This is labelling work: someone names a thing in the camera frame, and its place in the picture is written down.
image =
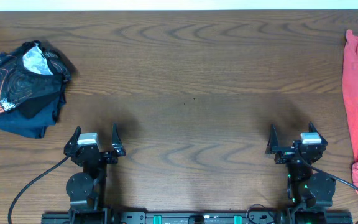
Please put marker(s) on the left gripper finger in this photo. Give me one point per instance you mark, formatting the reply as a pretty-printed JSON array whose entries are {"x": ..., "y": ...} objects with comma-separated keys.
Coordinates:
[
  {"x": 116, "y": 142},
  {"x": 72, "y": 146}
]

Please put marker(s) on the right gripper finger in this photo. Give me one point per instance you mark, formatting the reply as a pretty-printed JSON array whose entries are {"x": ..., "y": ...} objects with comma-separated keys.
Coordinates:
[
  {"x": 272, "y": 145},
  {"x": 312, "y": 128}
]

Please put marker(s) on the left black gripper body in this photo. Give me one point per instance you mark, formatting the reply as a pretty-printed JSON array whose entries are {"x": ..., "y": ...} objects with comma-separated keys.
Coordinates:
[{"x": 105, "y": 154}]

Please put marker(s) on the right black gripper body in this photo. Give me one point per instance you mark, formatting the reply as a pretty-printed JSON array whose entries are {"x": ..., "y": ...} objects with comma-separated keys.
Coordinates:
[{"x": 285, "y": 150}]

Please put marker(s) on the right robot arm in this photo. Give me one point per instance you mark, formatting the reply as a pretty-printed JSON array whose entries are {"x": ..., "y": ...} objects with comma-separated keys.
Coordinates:
[{"x": 311, "y": 192}]

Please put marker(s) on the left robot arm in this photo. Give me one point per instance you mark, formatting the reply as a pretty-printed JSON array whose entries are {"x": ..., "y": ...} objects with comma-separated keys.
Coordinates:
[{"x": 86, "y": 189}]

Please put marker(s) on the navy blue folded garment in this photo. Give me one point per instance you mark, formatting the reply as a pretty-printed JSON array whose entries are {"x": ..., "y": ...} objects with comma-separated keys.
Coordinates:
[{"x": 16, "y": 123}]

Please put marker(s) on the black patterned folded garment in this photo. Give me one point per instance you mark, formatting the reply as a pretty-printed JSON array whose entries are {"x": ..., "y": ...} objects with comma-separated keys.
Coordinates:
[{"x": 31, "y": 77}]

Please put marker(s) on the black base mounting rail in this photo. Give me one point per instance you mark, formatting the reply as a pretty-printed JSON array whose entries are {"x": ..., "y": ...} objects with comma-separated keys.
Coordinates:
[{"x": 253, "y": 216}]

